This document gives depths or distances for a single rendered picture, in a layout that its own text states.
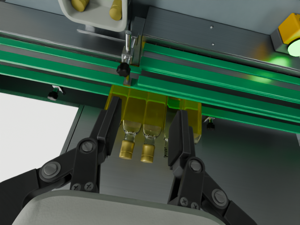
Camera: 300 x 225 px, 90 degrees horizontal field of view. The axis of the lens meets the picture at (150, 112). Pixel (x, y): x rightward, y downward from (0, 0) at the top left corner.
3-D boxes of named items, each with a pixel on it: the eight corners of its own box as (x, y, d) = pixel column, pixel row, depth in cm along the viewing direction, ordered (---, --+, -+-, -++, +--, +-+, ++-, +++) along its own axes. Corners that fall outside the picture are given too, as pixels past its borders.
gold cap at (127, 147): (122, 142, 43) (118, 158, 41) (122, 139, 40) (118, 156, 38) (134, 144, 43) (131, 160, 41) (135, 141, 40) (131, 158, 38)
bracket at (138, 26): (131, 44, 49) (127, 60, 46) (133, 15, 41) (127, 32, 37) (142, 46, 49) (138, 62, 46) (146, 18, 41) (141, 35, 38)
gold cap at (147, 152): (142, 146, 44) (139, 161, 42) (143, 143, 40) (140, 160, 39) (154, 148, 44) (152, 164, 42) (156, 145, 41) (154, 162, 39)
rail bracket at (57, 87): (67, 76, 60) (52, 105, 54) (60, 64, 54) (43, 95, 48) (77, 78, 60) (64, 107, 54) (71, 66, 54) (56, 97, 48)
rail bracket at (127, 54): (127, 64, 48) (118, 97, 42) (128, 9, 33) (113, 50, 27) (136, 66, 48) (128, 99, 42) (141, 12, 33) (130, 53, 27)
